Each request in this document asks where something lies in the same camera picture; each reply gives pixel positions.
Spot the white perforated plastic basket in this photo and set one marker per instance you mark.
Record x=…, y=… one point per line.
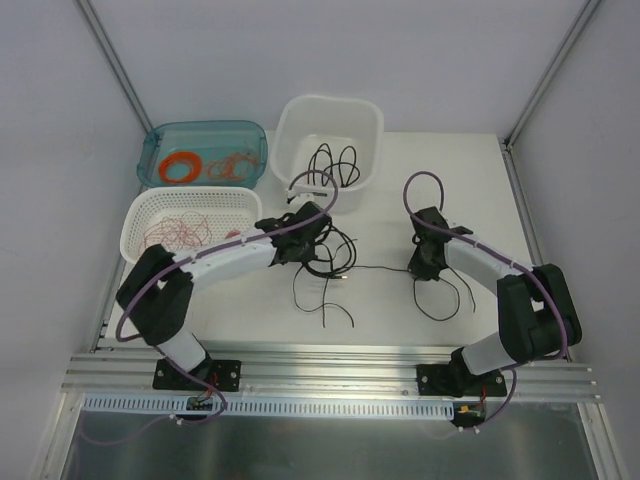
x=186, y=218

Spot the left aluminium frame post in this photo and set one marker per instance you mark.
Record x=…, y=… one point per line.
x=115, y=64

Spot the aluminium mounting rail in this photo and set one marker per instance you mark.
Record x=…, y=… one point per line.
x=330, y=371

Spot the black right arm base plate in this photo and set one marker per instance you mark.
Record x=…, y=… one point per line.
x=439, y=380

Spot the aluminium frame post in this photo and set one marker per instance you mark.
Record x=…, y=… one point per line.
x=115, y=64
x=571, y=38

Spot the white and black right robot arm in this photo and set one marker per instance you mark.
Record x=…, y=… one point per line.
x=537, y=319

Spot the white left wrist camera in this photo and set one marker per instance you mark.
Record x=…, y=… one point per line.
x=294, y=194

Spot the white deep plastic tub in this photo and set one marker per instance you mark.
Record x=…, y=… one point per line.
x=319, y=136

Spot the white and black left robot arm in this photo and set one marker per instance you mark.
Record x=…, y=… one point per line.
x=156, y=294

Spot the white slotted cable duct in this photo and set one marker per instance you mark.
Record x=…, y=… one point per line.
x=272, y=407

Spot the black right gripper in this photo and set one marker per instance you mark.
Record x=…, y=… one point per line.
x=424, y=255

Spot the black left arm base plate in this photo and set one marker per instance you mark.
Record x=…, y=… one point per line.
x=223, y=375

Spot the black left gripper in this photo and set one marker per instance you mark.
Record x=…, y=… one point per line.
x=310, y=230

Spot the teal transparent plastic bin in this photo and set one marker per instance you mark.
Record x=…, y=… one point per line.
x=228, y=153

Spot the right aluminium frame post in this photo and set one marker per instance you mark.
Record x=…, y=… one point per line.
x=571, y=38

